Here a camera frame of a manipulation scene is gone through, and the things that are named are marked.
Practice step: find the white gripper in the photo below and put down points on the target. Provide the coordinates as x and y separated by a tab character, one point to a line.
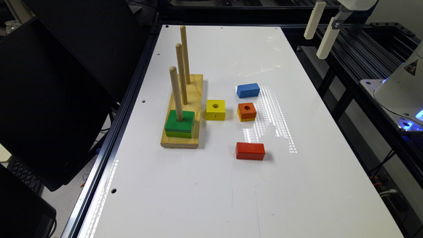
335	23

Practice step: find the yellow square block with hole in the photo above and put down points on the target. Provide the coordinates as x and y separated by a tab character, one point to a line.
215	110

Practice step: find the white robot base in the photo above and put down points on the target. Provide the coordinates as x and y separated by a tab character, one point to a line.
400	95

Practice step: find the blue rectangular block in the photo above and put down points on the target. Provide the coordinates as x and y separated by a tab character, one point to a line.
248	90

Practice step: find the orange square block with hole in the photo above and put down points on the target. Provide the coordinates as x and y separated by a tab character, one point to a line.
246	106

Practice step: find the thin yellow block under orange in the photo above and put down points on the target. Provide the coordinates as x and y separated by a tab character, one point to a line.
246	115

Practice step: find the red rectangular block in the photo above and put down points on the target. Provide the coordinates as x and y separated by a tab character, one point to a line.
250	151

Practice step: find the dark green square block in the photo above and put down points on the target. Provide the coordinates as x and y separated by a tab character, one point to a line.
173	125

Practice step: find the light green square block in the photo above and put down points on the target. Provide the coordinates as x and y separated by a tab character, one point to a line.
178	134

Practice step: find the rear wooden peg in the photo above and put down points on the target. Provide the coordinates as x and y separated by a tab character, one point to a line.
185	53

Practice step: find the wooden peg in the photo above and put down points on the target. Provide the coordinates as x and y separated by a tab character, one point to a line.
185	53
180	62
176	93

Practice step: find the wooden peg board base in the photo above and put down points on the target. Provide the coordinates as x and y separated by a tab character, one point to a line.
194	96

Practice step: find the middle wooden peg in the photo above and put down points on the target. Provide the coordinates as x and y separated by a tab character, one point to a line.
180	62

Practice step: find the front wooden peg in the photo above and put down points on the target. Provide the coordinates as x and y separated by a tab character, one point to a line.
176	93

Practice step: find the black panel upper left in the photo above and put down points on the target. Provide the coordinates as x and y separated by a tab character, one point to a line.
103	35

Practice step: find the large black monitor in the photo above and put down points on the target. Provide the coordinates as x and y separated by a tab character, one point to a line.
52	108

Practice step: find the black keyboard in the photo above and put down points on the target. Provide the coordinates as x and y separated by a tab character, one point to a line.
24	175

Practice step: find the black monitor bottom left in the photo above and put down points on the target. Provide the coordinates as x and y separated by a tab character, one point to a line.
23	212

